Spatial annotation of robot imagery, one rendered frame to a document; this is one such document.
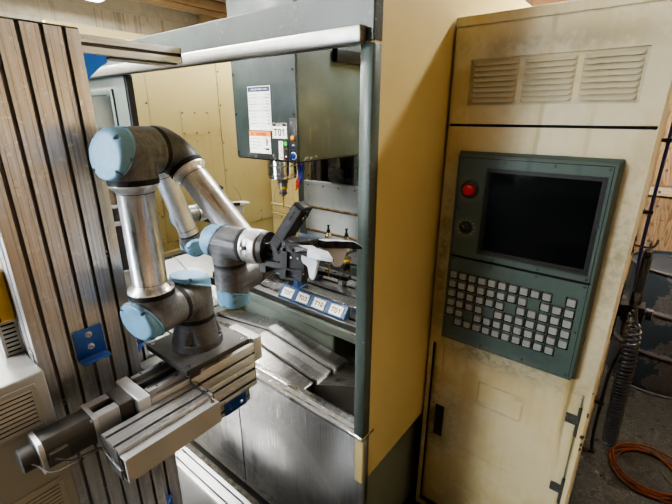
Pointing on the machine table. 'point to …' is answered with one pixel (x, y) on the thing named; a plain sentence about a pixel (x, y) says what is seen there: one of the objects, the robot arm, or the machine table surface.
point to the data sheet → (259, 107)
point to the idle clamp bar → (333, 276)
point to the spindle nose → (281, 170)
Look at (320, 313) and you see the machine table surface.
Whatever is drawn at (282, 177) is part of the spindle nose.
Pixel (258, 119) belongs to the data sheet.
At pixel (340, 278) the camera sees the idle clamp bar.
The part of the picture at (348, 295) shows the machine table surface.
